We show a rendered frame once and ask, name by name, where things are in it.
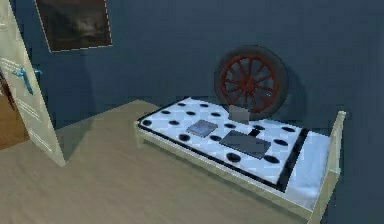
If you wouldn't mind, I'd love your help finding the grey closed book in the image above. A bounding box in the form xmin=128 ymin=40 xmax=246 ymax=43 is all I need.
xmin=185 ymin=119 xmax=219 ymax=139

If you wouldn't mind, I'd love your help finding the grey open laptop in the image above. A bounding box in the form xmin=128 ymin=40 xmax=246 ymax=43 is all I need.
xmin=218 ymin=104 xmax=272 ymax=160

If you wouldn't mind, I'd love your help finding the red spoked black wheel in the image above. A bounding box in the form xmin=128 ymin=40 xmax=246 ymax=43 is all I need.
xmin=213 ymin=44 xmax=290 ymax=122

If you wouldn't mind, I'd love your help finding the white bed with black dots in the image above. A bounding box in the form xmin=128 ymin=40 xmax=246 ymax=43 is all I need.
xmin=134 ymin=96 xmax=347 ymax=224

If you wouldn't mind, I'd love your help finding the dark framed picture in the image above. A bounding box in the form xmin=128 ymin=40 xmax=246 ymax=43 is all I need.
xmin=34 ymin=0 xmax=113 ymax=54

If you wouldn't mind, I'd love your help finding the white room door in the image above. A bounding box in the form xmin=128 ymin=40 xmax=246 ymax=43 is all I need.
xmin=0 ymin=0 xmax=67 ymax=168

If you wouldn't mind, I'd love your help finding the blue door handle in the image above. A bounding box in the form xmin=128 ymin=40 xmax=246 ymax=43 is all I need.
xmin=12 ymin=67 xmax=43 ymax=96

